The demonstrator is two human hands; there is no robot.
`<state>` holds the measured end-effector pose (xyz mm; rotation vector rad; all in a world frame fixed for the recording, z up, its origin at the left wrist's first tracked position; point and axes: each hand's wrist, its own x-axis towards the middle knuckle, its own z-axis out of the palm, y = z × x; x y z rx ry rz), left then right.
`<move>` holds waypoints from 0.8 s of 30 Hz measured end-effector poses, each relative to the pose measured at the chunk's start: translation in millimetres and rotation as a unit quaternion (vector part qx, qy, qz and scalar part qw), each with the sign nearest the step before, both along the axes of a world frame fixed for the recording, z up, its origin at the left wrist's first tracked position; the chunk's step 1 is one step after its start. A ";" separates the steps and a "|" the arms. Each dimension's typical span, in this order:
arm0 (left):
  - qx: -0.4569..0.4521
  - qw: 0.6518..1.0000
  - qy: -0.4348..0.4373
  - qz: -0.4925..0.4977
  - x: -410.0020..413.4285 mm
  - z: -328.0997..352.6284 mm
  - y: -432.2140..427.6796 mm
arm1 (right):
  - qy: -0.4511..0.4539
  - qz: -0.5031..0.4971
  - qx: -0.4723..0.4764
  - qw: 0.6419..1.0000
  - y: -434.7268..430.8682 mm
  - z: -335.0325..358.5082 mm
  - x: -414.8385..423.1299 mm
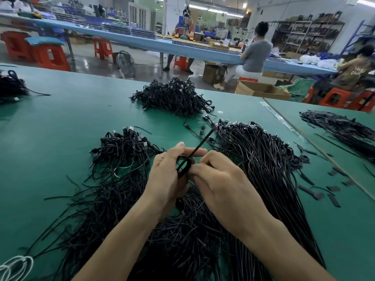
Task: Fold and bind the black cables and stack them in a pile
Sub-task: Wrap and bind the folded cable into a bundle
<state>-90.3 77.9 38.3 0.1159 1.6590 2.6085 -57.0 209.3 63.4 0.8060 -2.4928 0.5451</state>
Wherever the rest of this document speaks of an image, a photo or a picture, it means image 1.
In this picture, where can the person's right hand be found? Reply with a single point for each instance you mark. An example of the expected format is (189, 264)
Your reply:
(231, 193)

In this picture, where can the person's left hand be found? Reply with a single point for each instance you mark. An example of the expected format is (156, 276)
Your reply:
(161, 181)

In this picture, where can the person's left forearm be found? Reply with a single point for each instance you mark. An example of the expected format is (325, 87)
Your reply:
(117, 245)

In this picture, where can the scattered dark tie pieces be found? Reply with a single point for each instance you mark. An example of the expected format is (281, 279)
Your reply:
(334, 200)

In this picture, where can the open cardboard box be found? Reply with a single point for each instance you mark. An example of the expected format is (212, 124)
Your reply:
(263, 90)

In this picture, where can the small cardboard box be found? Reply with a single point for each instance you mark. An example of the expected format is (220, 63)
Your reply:
(214, 74)

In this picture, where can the red plastic stool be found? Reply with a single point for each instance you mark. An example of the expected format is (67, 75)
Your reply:
(102, 48)
(337, 97)
(16, 45)
(181, 63)

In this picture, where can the grey floor fan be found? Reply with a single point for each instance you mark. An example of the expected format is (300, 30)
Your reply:
(125, 65)

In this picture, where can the green bag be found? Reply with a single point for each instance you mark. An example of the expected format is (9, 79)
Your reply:
(300, 89)

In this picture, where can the long blue workbench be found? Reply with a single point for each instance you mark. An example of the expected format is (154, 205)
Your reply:
(164, 45)

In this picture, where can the pile of white bags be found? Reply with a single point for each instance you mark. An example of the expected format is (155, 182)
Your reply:
(318, 61)

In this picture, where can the red stool with blue seat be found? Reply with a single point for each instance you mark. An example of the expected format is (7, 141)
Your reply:
(50, 54)

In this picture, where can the white pillar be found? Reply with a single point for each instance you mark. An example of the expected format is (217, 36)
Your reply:
(174, 13)

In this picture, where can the metal storage shelf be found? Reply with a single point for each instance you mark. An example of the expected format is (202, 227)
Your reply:
(309, 32)

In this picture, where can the blue metal rack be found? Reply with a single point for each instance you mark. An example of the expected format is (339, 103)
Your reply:
(357, 36)

